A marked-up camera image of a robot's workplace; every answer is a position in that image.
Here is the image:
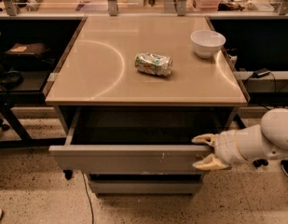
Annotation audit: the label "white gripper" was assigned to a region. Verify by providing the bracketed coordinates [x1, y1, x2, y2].
[191, 130, 246, 171]

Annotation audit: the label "grey top drawer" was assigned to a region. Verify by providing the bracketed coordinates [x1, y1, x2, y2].
[49, 106, 235, 175]

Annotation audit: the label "grey drawer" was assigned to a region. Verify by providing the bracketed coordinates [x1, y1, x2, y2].
[89, 180, 202, 194]
[49, 106, 235, 175]

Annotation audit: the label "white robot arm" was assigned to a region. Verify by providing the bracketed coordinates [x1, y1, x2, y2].
[192, 108, 288, 171]

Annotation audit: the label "beige top drawer cabinet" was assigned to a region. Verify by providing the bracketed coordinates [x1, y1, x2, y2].
[46, 16, 248, 195]

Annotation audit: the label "grey bottom drawer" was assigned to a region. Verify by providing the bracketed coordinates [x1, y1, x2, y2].
[89, 180, 202, 194]

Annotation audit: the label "black power adapter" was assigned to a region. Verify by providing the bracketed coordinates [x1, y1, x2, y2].
[253, 68, 270, 78]

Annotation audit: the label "white bowl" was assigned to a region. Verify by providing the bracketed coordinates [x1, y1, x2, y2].
[190, 30, 226, 58]

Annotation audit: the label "crushed green soda can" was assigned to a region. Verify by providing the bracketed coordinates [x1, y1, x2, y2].
[134, 52, 172, 77]

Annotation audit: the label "black headphones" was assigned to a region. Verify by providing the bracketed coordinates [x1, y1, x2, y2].
[0, 64, 23, 90]

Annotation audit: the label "black bag under desk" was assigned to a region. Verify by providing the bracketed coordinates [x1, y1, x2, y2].
[4, 43, 49, 71]

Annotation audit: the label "black floor cable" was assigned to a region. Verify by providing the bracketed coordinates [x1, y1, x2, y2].
[81, 173, 95, 224]

